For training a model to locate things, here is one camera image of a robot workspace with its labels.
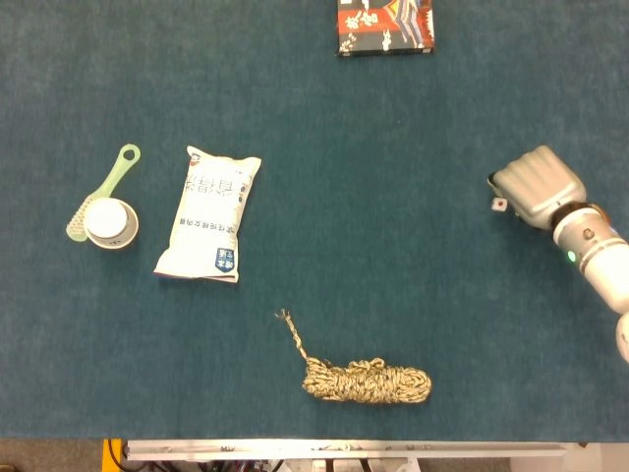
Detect silver aluminium frame rail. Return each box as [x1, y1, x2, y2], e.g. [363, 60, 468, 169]
[122, 439, 575, 462]

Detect white paper cup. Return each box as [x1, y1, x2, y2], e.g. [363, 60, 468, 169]
[83, 197, 140, 251]

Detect black cable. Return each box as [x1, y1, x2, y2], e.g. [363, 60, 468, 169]
[107, 439, 133, 472]

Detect coiled beige rope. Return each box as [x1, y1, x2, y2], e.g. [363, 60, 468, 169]
[274, 308, 433, 405]

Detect black red printed box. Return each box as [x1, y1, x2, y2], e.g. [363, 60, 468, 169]
[336, 0, 436, 57]

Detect green scrub brush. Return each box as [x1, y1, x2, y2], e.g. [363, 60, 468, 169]
[65, 143, 143, 244]

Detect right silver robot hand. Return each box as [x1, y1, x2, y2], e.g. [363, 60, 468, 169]
[486, 145, 588, 231]

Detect yellow frame post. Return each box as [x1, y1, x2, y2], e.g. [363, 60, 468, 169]
[101, 439, 124, 472]

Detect white snack bag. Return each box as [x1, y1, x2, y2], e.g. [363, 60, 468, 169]
[152, 145, 262, 284]

